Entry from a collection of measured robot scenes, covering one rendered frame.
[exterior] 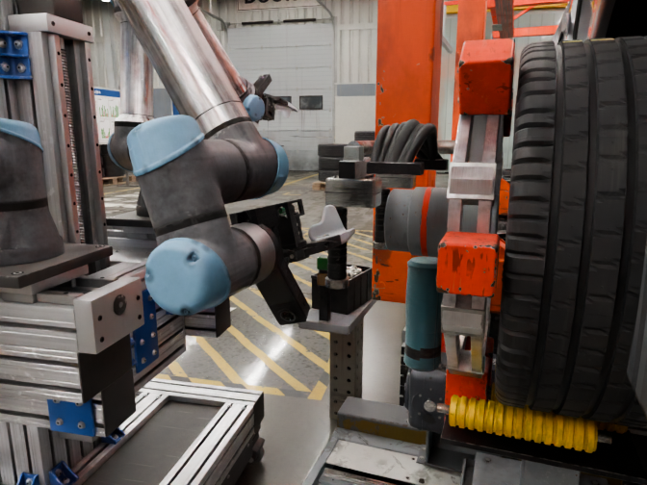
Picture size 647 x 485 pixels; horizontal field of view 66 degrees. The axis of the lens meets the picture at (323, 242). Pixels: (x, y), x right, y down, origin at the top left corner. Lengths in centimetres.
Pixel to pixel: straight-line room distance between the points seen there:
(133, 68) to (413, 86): 76
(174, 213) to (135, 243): 89
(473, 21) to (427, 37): 198
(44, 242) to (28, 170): 12
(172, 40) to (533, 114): 48
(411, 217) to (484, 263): 33
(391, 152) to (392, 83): 67
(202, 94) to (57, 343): 49
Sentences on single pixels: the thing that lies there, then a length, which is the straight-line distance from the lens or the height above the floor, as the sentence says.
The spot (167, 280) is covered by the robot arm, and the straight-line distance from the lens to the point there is 49.
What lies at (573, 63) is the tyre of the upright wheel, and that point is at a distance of 84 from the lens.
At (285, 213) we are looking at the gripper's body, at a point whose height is 92.
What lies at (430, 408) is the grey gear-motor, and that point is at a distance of 143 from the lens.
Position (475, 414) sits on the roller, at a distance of 101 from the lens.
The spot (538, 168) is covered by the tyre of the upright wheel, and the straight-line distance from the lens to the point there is 71.
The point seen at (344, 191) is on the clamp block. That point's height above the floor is 93.
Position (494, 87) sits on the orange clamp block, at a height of 109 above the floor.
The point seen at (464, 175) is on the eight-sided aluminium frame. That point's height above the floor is 97.
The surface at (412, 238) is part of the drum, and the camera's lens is 98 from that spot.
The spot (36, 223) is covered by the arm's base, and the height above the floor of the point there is 88.
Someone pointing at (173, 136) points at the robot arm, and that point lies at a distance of 51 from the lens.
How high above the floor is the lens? 102
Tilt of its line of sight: 12 degrees down
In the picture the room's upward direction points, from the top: straight up
